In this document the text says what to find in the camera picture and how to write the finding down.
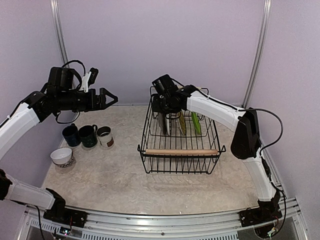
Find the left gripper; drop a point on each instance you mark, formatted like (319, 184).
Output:
(93, 105)

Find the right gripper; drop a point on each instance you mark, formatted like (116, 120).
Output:
(156, 107)

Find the grey plate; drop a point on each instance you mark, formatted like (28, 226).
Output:
(162, 123)

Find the gold patterned plate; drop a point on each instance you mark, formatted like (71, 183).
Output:
(181, 123)

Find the white cup with wood band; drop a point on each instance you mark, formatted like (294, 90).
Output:
(105, 137)

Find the dark green mug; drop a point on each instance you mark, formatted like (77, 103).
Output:
(88, 135)

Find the navy blue mug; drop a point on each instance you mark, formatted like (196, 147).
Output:
(71, 135)

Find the blue white patterned bowl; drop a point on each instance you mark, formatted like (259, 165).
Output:
(69, 163)

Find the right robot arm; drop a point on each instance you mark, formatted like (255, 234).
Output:
(246, 144)

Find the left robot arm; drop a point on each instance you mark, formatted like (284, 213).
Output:
(65, 90)

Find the green plate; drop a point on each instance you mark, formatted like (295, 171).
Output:
(196, 123)

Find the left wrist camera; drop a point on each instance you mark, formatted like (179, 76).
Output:
(88, 79)

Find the black wire dish rack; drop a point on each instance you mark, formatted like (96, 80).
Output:
(153, 138)

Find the left aluminium corner post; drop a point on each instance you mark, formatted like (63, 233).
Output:
(54, 5)

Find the aluminium corner post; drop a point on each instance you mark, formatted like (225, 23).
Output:
(54, 5)
(258, 53)

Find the right aluminium corner post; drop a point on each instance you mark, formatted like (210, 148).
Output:
(258, 53)

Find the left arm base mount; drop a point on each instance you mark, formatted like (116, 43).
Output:
(70, 217)

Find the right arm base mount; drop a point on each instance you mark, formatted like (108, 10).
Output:
(265, 212)

